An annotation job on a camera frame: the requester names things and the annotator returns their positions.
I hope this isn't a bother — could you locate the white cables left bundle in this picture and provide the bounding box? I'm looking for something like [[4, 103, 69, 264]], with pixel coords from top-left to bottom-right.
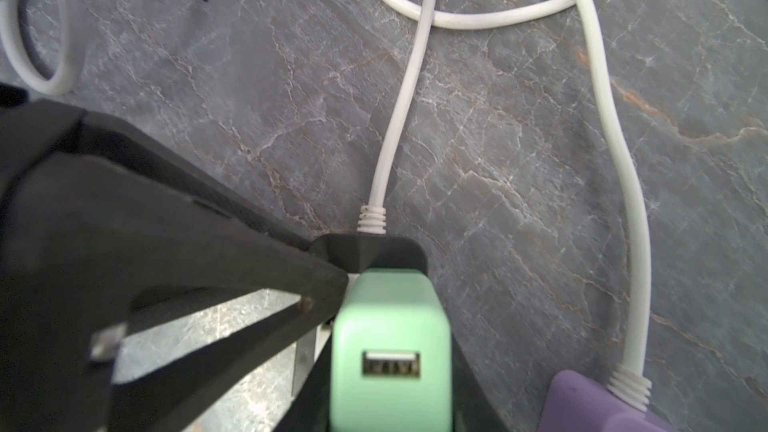
[[0, 0, 655, 412]]

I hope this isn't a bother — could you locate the green plug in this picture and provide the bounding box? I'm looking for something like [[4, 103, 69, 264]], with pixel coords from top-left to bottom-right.
[[329, 269, 453, 431]]

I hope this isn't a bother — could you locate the purple power strip upper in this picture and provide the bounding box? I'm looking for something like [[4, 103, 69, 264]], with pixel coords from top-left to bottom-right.
[[537, 370, 675, 432]]

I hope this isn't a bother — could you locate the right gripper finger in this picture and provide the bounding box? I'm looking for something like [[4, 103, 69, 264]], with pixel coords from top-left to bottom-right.
[[1, 100, 347, 431]]

